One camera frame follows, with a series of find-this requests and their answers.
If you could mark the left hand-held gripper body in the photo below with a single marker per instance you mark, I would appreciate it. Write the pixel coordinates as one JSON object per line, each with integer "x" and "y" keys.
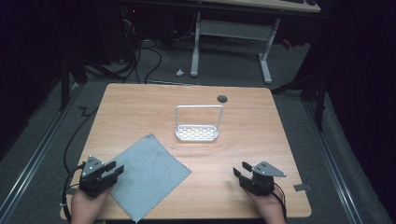
{"x": 91, "y": 177}

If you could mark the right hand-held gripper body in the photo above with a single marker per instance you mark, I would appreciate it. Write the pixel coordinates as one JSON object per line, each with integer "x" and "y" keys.
{"x": 262, "y": 179}

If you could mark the grey cloth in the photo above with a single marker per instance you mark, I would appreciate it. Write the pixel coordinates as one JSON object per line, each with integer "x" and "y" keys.
{"x": 148, "y": 179}

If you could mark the white towel rack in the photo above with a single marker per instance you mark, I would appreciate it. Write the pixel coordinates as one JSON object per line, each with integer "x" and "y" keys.
{"x": 198, "y": 124}

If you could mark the person's right hand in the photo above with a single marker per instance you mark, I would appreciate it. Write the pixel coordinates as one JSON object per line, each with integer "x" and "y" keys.
{"x": 267, "y": 207}

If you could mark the person's left hand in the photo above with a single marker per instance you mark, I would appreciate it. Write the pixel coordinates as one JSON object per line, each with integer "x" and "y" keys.
{"x": 86, "y": 206}

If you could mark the grey tape piece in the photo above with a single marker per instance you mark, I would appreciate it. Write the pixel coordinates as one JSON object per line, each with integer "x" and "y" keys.
{"x": 302, "y": 187}

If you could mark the black stand leg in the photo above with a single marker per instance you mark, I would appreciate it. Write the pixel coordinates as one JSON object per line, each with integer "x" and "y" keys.
{"x": 67, "y": 74}
{"x": 311, "y": 90}

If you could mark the crumpled white paper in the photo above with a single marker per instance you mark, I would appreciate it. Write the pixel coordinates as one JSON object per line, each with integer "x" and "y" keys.
{"x": 180, "y": 72}

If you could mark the red object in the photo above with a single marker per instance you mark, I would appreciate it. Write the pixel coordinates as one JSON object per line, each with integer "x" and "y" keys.
{"x": 287, "y": 44}

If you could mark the white-legged desk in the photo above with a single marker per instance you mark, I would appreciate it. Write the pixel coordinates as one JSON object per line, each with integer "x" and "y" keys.
{"x": 236, "y": 28}

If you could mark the metal floor rail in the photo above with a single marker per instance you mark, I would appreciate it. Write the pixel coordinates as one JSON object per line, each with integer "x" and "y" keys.
{"x": 333, "y": 161}
{"x": 37, "y": 146}

